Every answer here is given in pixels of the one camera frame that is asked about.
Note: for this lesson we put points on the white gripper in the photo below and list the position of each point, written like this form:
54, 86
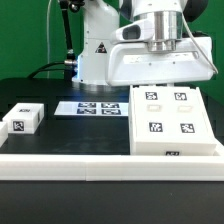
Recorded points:
133, 64

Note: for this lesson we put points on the white cabinet body box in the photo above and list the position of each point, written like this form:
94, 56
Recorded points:
184, 148

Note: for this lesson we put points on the white cabinet top block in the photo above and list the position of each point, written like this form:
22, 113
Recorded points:
24, 118

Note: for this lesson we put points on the white cabinet door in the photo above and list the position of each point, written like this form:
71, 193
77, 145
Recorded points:
150, 123
193, 125

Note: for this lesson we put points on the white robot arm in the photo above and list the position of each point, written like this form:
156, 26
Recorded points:
169, 18

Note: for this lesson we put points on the white marker sheet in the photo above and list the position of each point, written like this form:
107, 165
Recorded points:
75, 108

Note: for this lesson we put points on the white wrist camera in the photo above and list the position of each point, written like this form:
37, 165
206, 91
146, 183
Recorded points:
138, 31

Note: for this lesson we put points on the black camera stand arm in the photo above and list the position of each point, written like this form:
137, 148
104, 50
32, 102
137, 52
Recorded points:
73, 6

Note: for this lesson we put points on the white U-shaped fence frame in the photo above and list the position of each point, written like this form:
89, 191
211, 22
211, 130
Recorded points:
73, 150

